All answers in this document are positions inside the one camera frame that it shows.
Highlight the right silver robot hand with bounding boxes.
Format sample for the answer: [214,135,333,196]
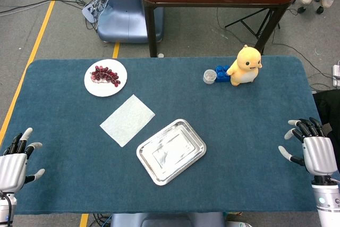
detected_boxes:
[278,116,339,177]

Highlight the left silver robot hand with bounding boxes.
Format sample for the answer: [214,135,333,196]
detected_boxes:
[0,127,46,194]

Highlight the white paper sheet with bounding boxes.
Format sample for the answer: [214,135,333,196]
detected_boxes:
[99,94,156,148]

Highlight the white round plate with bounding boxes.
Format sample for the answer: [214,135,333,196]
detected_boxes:
[84,58,128,97]

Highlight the black bag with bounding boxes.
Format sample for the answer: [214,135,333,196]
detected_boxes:
[312,89,340,133]

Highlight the blue table cloth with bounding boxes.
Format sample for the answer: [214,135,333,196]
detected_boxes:
[0,56,340,215]

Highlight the white power strip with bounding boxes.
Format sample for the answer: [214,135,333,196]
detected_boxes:
[332,64,340,87]

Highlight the yellow plush toy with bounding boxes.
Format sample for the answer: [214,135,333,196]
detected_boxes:
[226,44,263,87]

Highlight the blue building block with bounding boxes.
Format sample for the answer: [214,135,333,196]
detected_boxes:
[215,65,231,83]

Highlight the red grape bunch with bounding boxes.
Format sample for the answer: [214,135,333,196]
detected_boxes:
[90,65,122,88]

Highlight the small clear round jar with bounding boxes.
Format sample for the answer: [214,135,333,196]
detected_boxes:
[203,69,217,85]

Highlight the stainless steel tray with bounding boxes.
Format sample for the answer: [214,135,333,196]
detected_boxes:
[136,119,207,187]

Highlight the grey blue robot torso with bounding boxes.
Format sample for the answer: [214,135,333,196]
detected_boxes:
[110,212,226,227]

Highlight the grey power strip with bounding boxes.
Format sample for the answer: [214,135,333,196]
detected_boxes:
[81,0,107,23]

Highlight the blue machine base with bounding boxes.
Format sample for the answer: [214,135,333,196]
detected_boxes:
[97,0,164,44]

